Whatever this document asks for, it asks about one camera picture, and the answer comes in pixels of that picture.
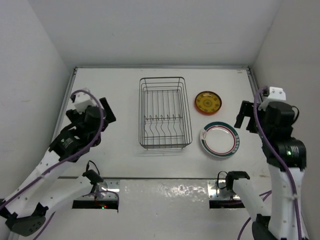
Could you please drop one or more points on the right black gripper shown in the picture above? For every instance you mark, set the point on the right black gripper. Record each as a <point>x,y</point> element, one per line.
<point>247,109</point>

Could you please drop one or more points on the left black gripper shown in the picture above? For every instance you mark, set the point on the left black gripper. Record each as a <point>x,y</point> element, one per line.
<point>73,115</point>

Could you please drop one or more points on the white plate green rim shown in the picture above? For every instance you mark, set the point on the white plate green rim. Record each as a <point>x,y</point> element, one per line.
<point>219,131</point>

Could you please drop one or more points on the yellow brown plate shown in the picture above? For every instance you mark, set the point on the yellow brown plate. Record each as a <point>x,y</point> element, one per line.
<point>208,95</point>

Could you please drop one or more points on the orange plate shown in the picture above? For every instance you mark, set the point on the orange plate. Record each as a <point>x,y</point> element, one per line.
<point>207,107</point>

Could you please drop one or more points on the white patterned plate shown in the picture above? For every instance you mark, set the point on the white patterned plate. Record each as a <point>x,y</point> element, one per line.
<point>220,149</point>

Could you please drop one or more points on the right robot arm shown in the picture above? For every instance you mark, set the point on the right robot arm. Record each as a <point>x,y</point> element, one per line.
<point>286,158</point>

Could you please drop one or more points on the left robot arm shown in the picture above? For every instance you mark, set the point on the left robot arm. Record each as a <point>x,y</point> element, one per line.
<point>25,210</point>

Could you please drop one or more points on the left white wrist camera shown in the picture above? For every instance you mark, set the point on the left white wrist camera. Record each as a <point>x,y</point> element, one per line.
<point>82,101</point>

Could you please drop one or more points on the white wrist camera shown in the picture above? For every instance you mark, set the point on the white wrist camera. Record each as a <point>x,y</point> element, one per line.
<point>272,94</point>
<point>82,101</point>

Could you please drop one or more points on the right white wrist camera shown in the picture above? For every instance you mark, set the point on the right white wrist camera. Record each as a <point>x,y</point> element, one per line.
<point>272,94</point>

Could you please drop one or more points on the metal wire dish rack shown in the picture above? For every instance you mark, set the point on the metal wire dish rack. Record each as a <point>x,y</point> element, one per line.
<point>164,113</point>

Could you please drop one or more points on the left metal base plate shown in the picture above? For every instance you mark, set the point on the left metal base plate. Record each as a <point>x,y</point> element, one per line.
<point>108,190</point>

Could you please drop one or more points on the metal base plate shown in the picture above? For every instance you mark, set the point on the metal base plate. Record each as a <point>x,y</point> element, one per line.
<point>217,193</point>
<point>108,190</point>

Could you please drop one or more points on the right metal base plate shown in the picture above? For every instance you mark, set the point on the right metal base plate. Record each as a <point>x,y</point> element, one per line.
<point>217,193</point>

